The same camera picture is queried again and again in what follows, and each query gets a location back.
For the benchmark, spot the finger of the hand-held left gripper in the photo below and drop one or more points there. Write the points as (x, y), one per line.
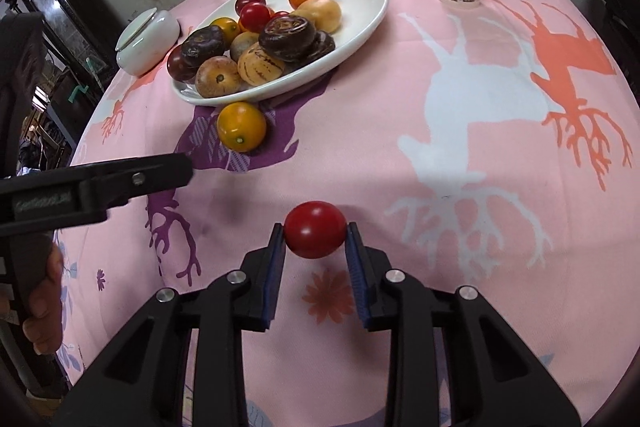
(150, 177)

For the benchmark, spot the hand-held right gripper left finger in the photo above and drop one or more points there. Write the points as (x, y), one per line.
(274, 277)

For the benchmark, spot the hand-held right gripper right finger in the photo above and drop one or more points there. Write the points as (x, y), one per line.
(356, 277)

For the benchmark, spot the red tomato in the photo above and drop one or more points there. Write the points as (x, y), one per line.
(255, 16)
(315, 229)
(277, 15)

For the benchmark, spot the orange-yellow tomato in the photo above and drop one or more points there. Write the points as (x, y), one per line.
(241, 126)

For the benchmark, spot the dark purple passion fruit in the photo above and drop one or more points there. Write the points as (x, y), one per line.
(202, 44)

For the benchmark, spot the striped pepino melon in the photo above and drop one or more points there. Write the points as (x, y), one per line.
(260, 66)

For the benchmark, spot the greenish brown round fruit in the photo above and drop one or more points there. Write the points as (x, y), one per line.
(242, 44)

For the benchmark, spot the yellow tomato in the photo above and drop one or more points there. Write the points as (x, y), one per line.
(227, 27)

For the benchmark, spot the dark purple mangosteen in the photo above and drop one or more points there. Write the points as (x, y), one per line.
(325, 47)
(290, 38)

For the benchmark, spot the person's left hand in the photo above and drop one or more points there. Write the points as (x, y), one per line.
(47, 302)

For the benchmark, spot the green plastic hook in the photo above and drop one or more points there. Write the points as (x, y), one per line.
(80, 93)

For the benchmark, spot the white ceramic lidded jar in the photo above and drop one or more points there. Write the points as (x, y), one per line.
(147, 42)

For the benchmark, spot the dark wooden cabinet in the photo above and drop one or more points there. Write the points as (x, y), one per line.
(55, 7)

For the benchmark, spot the pink printed tablecloth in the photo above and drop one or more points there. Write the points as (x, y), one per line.
(400, 82)

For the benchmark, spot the tan pepino melon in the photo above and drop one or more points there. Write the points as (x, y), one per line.
(325, 13)

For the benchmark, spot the black angular object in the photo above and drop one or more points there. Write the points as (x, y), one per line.
(620, 17)

